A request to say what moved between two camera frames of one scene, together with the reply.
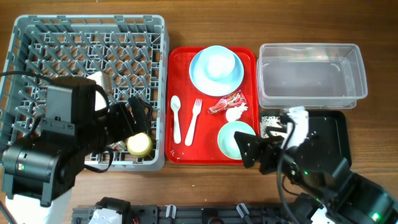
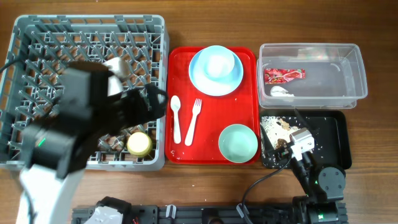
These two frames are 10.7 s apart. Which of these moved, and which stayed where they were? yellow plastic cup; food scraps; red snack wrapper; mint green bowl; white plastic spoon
Moved: red snack wrapper
Stayed: yellow plastic cup; food scraps; white plastic spoon; mint green bowl
